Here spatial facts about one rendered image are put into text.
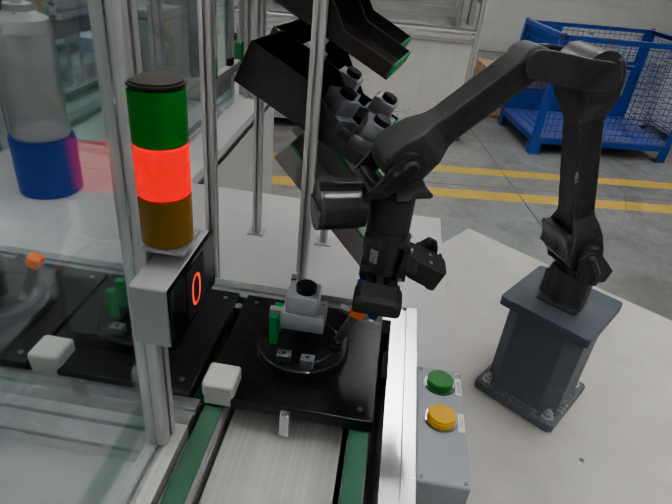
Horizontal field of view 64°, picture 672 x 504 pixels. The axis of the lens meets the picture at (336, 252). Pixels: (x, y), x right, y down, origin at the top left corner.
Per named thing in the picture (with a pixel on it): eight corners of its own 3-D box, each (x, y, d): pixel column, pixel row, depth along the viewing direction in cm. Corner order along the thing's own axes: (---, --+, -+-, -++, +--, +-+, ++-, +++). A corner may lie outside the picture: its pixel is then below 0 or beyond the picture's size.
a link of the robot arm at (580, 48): (592, 34, 68) (545, 46, 67) (632, 46, 62) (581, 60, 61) (574, 242, 86) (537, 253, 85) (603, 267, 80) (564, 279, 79)
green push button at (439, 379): (450, 380, 84) (453, 371, 83) (452, 399, 80) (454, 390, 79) (425, 376, 84) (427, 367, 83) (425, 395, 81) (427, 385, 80)
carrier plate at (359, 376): (381, 324, 95) (383, 314, 93) (371, 432, 74) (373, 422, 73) (248, 303, 96) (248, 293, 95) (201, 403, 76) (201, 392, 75)
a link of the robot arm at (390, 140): (583, 64, 70) (557, -9, 64) (626, 81, 63) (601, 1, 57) (400, 197, 74) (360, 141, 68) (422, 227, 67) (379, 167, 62)
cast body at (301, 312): (326, 316, 83) (330, 279, 79) (322, 335, 79) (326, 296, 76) (273, 308, 83) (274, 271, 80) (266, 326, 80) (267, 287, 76)
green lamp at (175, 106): (197, 135, 50) (194, 82, 48) (176, 154, 46) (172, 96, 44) (145, 128, 51) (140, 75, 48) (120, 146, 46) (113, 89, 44)
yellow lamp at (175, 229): (201, 228, 56) (199, 185, 53) (182, 253, 51) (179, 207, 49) (154, 221, 56) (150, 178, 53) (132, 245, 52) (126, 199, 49)
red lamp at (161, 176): (199, 184, 53) (197, 136, 50) (179, 206, 49) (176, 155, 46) (150, 177, 53) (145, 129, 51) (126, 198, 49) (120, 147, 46)
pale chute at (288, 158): (385, 245, 111) (402, 236, 108) (368, 278, 100) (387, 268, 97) (300, 134, 105) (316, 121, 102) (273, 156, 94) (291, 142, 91)
